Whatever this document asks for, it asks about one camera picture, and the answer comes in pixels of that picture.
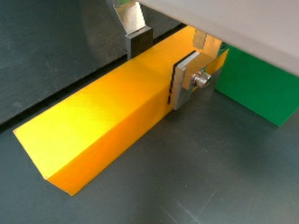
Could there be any green stepped arch block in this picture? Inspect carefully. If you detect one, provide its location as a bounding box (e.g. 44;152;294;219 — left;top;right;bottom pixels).
217;46;299;126

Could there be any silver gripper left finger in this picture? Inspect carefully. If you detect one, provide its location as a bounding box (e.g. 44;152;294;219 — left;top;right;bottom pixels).
107;0;154;60

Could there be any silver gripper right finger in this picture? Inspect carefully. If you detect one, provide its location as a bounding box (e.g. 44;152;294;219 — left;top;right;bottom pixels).
168;30;222;110

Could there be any yellow long rectangular block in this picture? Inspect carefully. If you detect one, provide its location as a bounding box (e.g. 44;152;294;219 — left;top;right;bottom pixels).
14;27;226;195

